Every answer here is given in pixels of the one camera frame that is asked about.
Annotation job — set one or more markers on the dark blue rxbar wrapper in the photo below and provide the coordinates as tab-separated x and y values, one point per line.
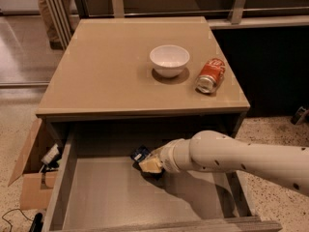
140	154

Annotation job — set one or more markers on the open grey wooden drawer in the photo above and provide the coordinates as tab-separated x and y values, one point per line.
100	189

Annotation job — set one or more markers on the beige cabinet with glass top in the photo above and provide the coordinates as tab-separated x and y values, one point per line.
106	72

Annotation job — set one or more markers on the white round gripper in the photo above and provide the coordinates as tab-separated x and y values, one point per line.
168	159

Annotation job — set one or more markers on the white bottle in box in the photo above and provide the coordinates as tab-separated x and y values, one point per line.
52	154

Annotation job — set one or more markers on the white ceramic bowl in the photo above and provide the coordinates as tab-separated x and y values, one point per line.
169	60

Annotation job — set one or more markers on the black device on floor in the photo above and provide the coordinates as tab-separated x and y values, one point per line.
36	225

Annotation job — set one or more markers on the orange soda can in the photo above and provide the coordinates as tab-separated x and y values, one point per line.
210	76

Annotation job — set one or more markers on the person's leg and shoe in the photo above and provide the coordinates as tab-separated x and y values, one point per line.
51	32

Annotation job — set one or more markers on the wooden metal frame bench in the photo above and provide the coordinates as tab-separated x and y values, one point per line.
222	14

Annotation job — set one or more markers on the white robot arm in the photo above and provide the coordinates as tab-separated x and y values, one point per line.
208	151

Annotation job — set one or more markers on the brown cardboard box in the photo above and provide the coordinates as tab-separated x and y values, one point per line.
36	187

